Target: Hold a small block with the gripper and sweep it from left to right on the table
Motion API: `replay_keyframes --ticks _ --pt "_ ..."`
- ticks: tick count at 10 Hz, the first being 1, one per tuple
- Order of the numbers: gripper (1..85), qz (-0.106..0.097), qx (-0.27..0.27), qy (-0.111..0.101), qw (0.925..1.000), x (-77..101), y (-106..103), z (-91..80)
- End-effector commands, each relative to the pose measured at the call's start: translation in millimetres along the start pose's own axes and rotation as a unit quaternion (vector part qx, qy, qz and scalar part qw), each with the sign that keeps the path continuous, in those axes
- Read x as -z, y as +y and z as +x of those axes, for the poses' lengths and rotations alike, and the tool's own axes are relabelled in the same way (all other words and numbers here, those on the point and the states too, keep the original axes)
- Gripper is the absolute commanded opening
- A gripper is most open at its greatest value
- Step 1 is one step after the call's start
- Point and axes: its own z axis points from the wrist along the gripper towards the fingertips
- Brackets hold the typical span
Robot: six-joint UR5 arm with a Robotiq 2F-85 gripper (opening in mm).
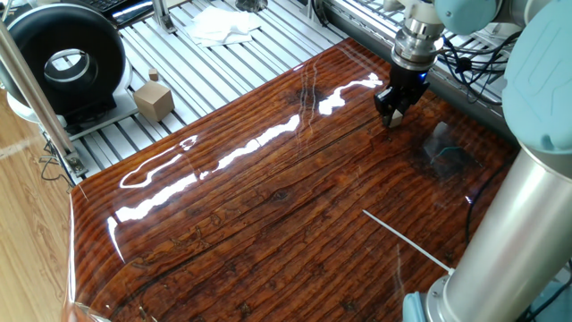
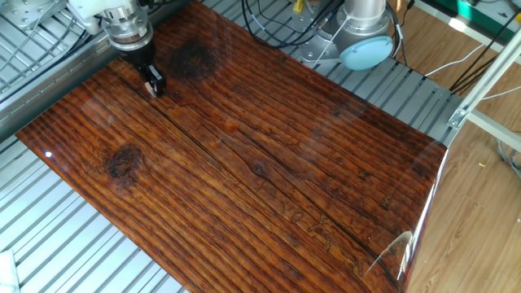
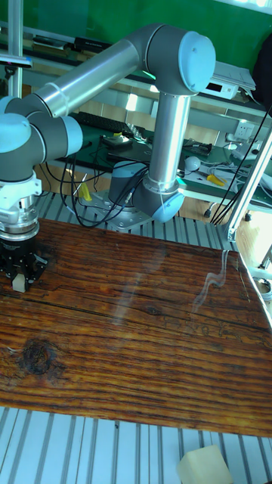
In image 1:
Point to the black keyboard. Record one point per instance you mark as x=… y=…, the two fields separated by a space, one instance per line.
x=107 y=4

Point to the black round duct fan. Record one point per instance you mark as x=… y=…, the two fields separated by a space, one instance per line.
x=27 y=49

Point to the white fan base plate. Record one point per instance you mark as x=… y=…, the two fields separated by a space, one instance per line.
x=120 y=107

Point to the white cloth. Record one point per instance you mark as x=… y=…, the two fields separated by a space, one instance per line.
x=221 y=27

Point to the large wooden cube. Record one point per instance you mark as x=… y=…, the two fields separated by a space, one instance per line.
x=154 y=102

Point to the glossy wood grain mat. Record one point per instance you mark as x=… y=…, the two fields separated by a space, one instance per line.
x=268 y=201

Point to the dark round metal object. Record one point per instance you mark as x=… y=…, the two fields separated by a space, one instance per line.
x=251 y=4

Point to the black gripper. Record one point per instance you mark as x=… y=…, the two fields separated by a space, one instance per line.
x=407 y=85

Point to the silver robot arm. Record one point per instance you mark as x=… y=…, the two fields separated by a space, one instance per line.
x=523 y=232

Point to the aluminium frame post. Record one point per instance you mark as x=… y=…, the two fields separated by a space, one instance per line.
x=40 y=103

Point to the short aluminium bracket post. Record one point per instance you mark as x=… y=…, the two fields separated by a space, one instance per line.
x=163 y=18

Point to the tiny wooden cube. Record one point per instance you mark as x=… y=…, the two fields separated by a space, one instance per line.
x=153 y=74

